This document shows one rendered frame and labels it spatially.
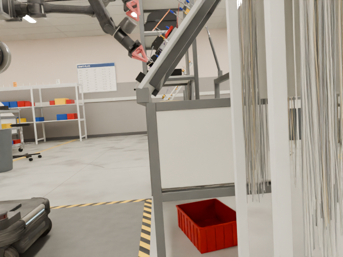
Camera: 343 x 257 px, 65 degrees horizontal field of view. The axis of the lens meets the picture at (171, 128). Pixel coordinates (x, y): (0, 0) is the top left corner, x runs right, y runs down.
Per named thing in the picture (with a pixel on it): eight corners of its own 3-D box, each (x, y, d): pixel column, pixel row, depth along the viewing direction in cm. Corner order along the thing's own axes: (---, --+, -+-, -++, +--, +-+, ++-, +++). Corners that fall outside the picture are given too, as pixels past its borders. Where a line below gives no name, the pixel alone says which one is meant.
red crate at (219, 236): (200, 255, 141) (199, 229, 140) (176, 225, 178) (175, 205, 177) (249, 243, 150) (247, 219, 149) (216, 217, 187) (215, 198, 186)
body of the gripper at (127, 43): (139, 50, 145) (128, 40, 144) (140, 41, 135) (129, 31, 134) (130, 58, 143) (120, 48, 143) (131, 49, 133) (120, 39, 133)
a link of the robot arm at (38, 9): (28, 15, 174) (27, 6, 172) (45, 15, 174) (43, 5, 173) (21, 12, 165) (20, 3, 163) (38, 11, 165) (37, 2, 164)
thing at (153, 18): (144, 32, 241) (143, 9, 239) (144, 39, 264) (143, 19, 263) (178, 31, 243) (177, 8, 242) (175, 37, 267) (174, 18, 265)
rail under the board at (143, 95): (136, 103, 116) (135, 87, 116) (146, 106, 234) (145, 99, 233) (149, 102, 116) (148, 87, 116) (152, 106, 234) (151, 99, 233)
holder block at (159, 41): (156, 51, 144) (150, 47, 143) (163, 43, 145) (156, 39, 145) (158, 48, 139) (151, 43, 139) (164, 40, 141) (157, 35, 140)
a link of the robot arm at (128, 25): (105, 25, 140) (102, 28, 132) (118, 6, 136) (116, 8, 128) (124, 41, 144) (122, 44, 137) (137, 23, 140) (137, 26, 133)
